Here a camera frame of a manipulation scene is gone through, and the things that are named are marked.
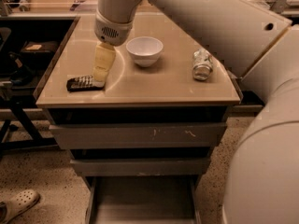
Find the grey top drawer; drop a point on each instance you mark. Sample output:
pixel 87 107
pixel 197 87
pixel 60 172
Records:
pixel 138 135

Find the grey middle drawer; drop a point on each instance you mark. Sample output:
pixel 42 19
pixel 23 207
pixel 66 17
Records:
pixel 141 167

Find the crushed aluminium can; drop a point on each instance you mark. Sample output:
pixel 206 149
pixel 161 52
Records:
pixel 202 65

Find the black case on shelf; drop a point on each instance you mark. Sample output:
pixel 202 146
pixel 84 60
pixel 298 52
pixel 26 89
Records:
pixel 39 50

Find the white gripper with vent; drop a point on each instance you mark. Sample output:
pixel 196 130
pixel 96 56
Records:
pixel 112 31

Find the black table frame leg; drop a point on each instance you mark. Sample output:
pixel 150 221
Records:
pixel 36 141

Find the open grey bottom drawer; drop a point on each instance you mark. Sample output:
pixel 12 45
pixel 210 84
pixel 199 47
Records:
pixel 142 200

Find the white ceramic bowl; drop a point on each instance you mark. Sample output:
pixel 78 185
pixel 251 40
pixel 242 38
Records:
pixel 144 50

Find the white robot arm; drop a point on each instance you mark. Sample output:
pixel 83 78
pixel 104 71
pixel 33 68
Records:
pixel 261 48

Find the grey drawer cabinet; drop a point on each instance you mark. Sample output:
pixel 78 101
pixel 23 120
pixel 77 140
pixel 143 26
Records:
pixel 163 93

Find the white clog shoe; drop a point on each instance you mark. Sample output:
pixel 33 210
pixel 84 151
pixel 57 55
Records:
pixel 18 204

